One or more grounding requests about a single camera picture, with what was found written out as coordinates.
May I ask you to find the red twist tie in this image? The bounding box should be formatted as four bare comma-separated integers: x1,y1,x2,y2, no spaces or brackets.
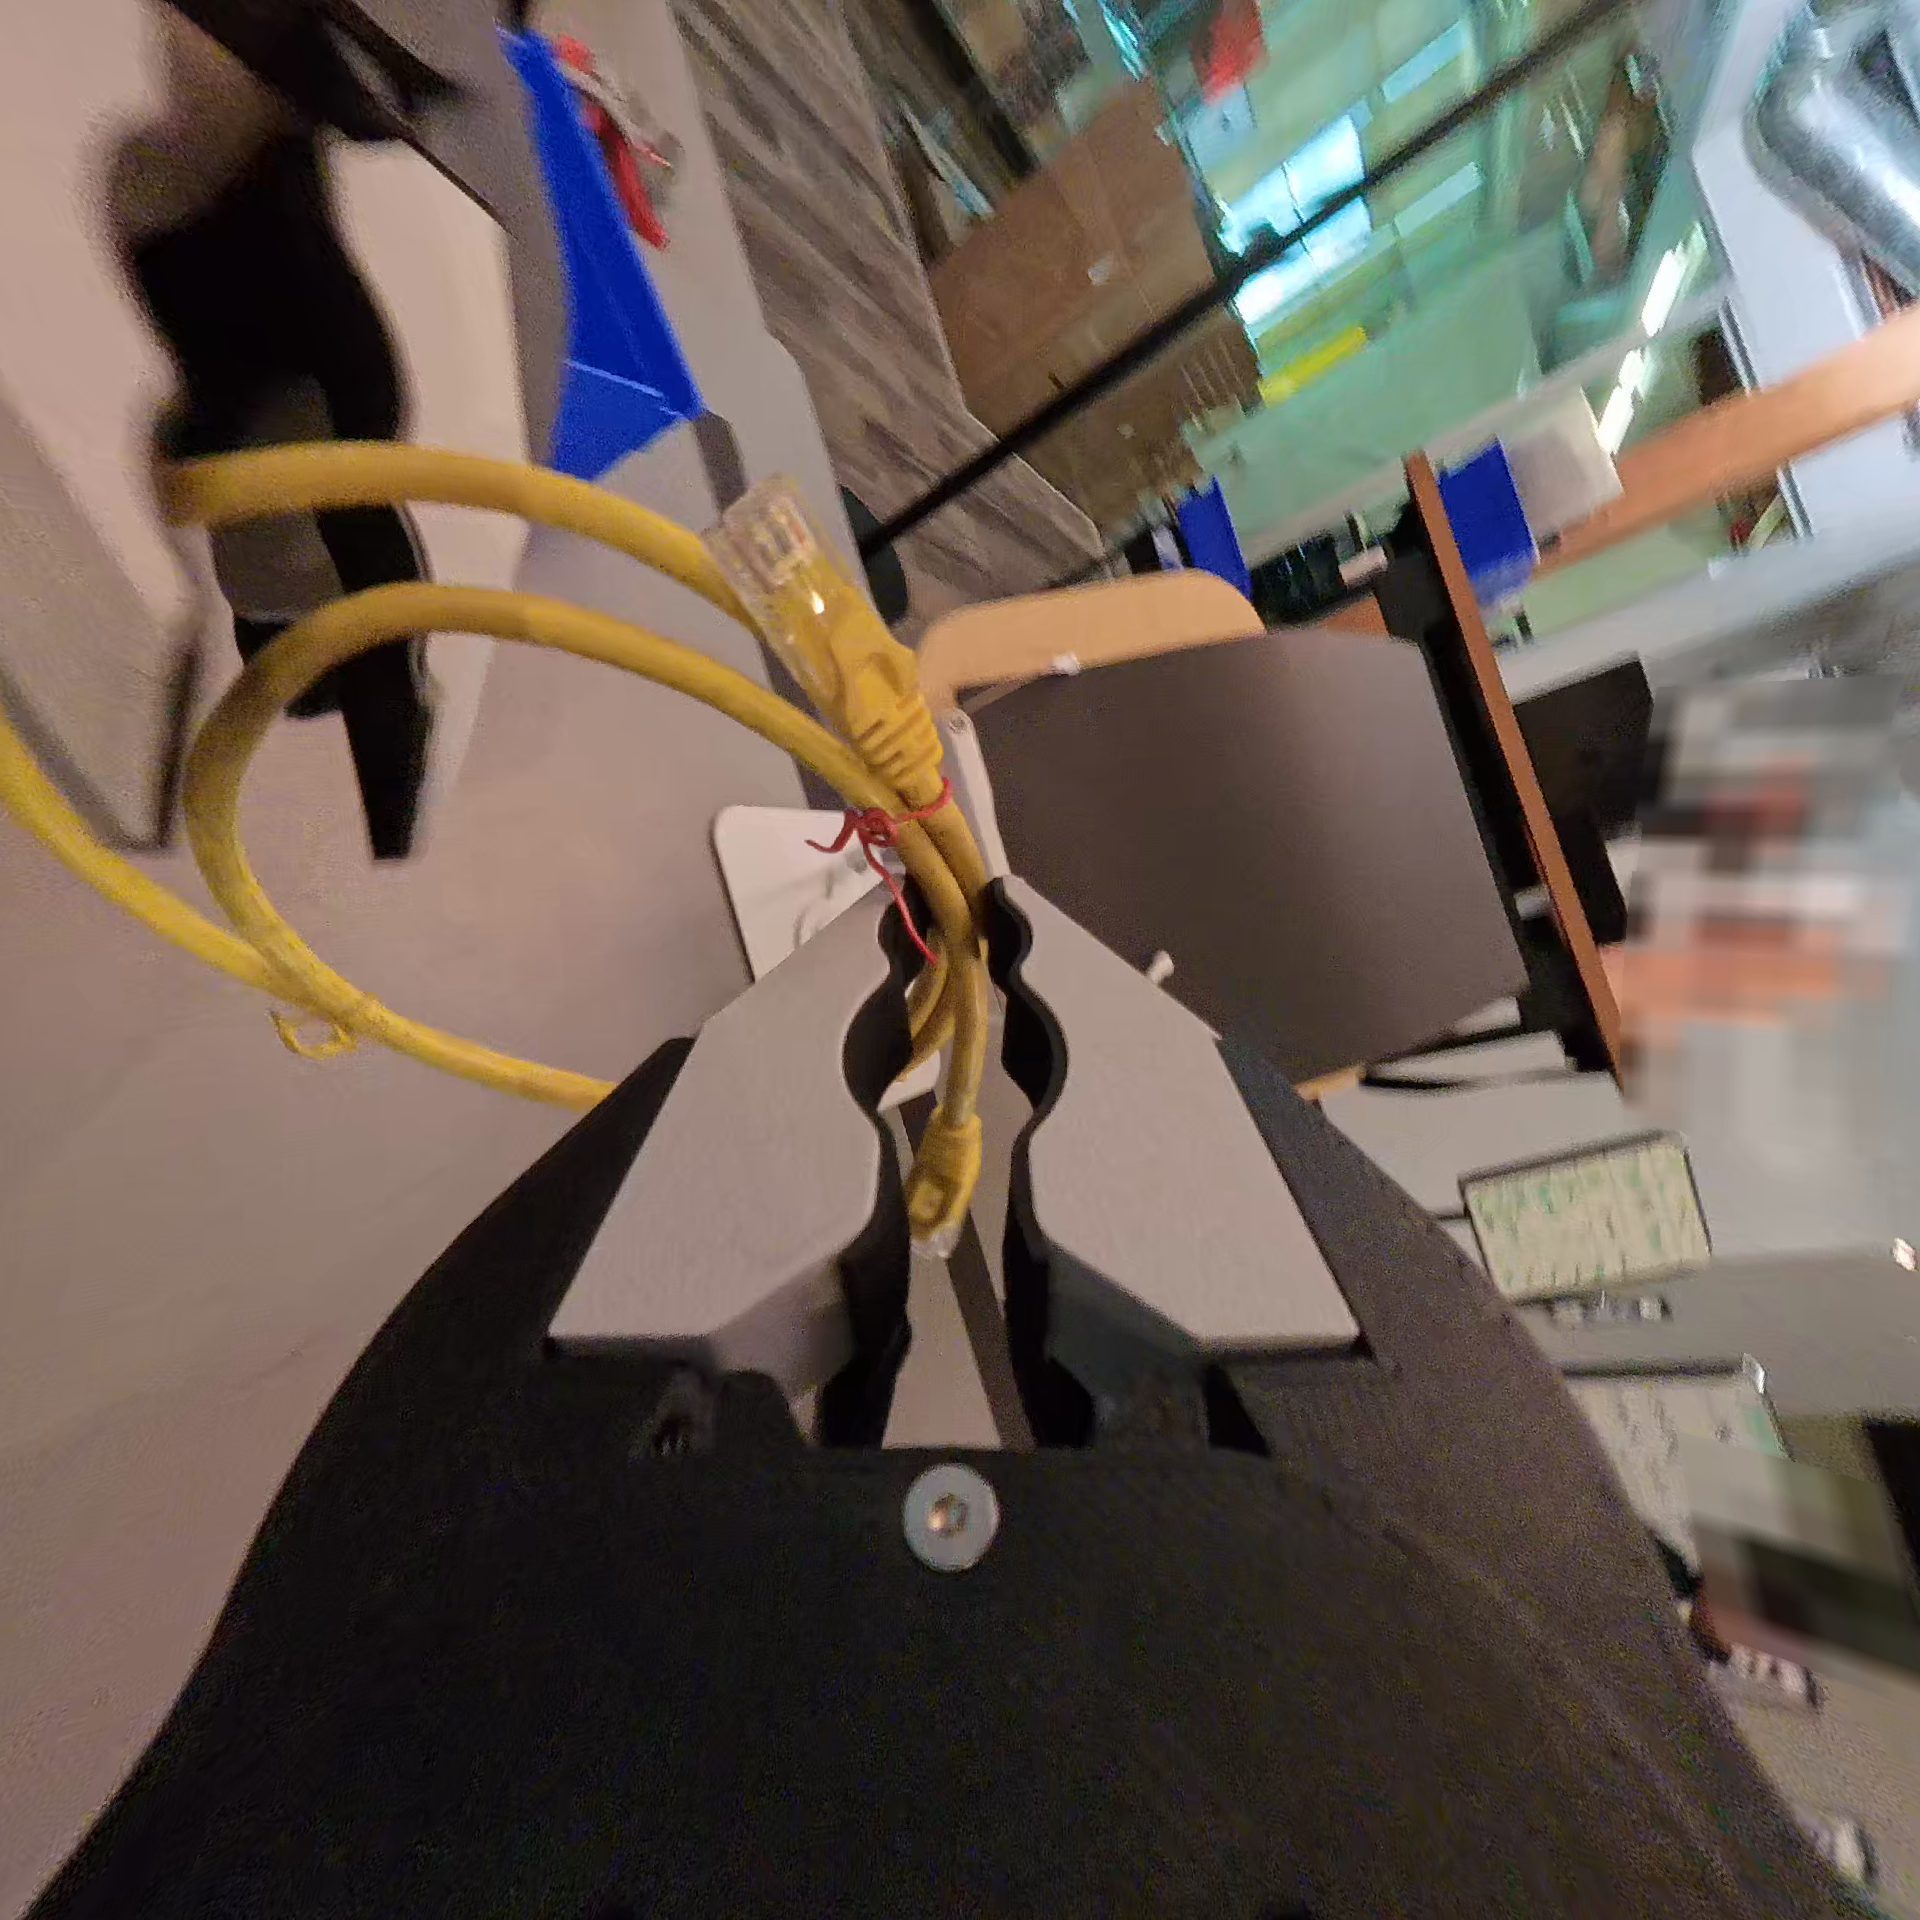
806,779,958,965

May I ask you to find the wooden beam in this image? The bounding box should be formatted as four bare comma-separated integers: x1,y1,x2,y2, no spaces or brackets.
1544,299,1920,579

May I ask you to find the large cardboard box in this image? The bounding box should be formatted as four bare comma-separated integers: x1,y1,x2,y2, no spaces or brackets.
927,81,1266,519

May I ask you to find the yellow ethernet cable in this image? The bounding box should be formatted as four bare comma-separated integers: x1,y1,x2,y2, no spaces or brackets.
0,437,997,1262

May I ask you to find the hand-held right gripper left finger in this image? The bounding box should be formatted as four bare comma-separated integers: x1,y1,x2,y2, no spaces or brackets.
547,887,919,1403

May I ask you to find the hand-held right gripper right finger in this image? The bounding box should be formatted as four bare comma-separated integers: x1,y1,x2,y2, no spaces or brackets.
982,873,1362,1398

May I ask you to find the short spiral metal duct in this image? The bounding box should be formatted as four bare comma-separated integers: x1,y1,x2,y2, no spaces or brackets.
1746,0,1920,293

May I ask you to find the black monitor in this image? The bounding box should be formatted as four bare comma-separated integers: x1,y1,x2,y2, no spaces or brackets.
1530,660,1656,841

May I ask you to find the brown-edged table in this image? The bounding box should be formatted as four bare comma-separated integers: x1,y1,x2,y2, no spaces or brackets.
1369,449,1635,1086

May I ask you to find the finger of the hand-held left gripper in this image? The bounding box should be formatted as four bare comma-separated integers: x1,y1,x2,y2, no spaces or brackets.
210,494,444,868
0,373,213,859

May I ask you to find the small blue bin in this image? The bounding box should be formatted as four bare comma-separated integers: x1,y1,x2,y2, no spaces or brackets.
1175,479,1257,600
1436,437,1544,583

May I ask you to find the blue plastic bin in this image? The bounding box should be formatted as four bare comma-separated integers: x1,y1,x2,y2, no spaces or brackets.
498,25,708,485

